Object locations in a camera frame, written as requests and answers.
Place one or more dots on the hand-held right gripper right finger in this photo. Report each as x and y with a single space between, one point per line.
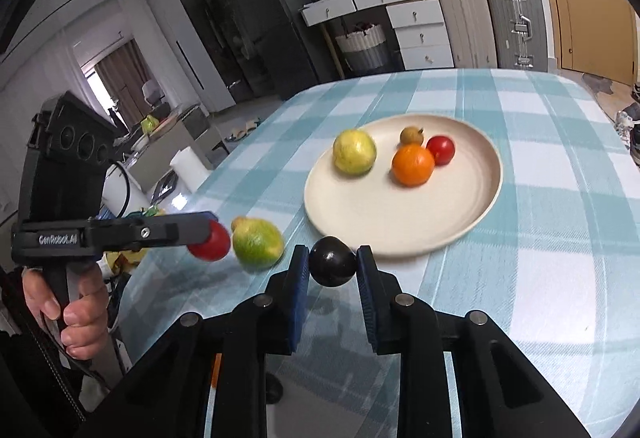
366 298

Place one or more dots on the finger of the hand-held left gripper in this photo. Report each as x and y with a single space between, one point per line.
160 229

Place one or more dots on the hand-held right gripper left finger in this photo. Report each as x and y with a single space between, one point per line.
298 298

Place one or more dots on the dark purple plum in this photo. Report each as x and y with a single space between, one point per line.
274 388
332 263

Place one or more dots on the red tomato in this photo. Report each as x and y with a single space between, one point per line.
212 244
442 149

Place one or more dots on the cream round plate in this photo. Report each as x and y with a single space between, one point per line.
380 203

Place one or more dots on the orange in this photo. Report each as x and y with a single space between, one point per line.
413 165

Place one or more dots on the small brown loquat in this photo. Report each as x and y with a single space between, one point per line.
411 136

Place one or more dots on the person's left hand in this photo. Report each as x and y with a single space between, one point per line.
90 313

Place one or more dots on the yellow plastic bag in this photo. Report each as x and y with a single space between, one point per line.
130 258

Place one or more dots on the green yellow guava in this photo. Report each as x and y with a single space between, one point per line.
259 244

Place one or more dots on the white paper towel roll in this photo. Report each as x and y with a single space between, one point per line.
189 168

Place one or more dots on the green bag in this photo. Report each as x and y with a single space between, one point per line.
149 124

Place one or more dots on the beige slippers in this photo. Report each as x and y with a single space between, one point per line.
246 129

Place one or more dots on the teal checked tablecloth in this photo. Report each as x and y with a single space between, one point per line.
540 218

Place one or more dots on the dark grey refrigerator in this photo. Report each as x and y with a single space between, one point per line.
265 18

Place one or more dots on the white grey laundry basket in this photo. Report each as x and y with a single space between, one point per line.
362 51

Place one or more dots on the white drawer desk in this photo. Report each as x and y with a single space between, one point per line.
420 33

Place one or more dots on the beige suitcase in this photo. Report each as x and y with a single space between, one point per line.
462 18

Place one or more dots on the pile of shoes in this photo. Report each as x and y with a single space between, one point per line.
630 128

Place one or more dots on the silver suitcase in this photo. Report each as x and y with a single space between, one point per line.
515 18

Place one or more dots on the grey door mat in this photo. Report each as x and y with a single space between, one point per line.
599 82

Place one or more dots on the wooden door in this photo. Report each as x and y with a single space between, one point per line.
590 3

